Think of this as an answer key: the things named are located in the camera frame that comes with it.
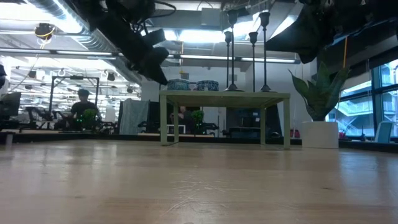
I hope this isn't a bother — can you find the grey fabric panel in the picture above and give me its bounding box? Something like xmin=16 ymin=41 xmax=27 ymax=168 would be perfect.
xmin=119 ymin=98 xmax=150 ymax=136

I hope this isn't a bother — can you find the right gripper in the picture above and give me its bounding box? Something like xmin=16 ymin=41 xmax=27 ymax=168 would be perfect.
xmin=266 ymin=2 xmax=374 ymax=65

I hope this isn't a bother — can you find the black monitor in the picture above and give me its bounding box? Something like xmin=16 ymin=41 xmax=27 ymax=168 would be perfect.
xmin=0 ymin=91 xmax=22 ymax=121

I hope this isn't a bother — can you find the black candle stick holder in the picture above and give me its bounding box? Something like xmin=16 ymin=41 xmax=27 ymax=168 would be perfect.
xmin=248 ymin=31 xmax=259 ymax=93
xmin=258 ymin=11 xmax=277 ymax=93
xmin=224 ymin=30 xmax=233 ymax=91
xmin=223 ymin=9 xmax=245 ymax=92

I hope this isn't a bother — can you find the small green plant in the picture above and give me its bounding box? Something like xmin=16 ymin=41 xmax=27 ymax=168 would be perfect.
xmin=190 ymin=109 xmax=205 ymax=128
xmin=81 ymin=108 xmax=98 ymax=130

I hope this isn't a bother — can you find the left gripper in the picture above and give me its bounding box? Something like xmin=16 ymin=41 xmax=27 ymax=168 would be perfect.
xmin=126 ymin=27 xmax=170 ymax=86

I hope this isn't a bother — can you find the green perforated metal shelf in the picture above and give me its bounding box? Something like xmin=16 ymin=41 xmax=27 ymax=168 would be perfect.
xmin=159 ymin=90 xmax=291 ymax=149

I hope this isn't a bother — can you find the ceiling light tube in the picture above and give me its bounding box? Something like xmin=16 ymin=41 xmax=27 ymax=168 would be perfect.
xmin=167 ymin=54 xmax=301 ymax=63
xmin=0 ymin=48 xmax=116 ymax=59

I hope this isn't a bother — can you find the light blue round tin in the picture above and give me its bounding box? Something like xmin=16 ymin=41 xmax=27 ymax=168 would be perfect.
xmin=167 ymin=78 xmax=191 ymax=91

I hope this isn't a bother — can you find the black metal gantry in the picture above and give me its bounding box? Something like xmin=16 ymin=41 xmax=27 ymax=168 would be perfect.
xmin=49 ymin=75 xmax=100 ymax=116

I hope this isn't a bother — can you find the white chair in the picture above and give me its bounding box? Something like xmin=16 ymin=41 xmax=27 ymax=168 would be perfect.
xmin=374 ymin=121 xmax=394 ymax=144

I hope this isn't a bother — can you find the silver ventilation duct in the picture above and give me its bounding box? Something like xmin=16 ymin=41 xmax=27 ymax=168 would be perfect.
xmin=27 ymin=0 xmax=144 ymax=85

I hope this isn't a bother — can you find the person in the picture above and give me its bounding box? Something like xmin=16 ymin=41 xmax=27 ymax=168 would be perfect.
xmin=170 ymin=105 xmax=200 ymax=134
xmin=67 ymin=89 xmax=101 ymax=131

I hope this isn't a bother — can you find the snake plant in white pot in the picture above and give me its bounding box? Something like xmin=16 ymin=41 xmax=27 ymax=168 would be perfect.
xmin=287 ymin=60 xmax=351 ymax=149

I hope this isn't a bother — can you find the black hanging cable reel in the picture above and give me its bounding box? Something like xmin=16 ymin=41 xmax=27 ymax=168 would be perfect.
xmin=34 ymin=22 xmax=57 ymax=42

